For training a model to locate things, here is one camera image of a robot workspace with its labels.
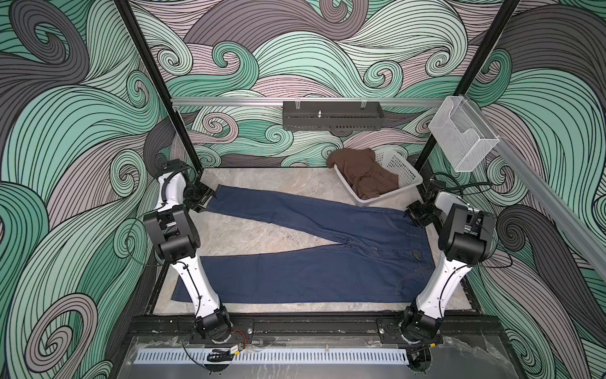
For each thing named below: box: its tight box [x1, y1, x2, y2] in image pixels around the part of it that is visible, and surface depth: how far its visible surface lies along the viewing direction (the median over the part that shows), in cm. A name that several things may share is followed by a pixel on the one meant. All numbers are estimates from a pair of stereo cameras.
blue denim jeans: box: [171, 184, 436, 304], surface depth 91 cm
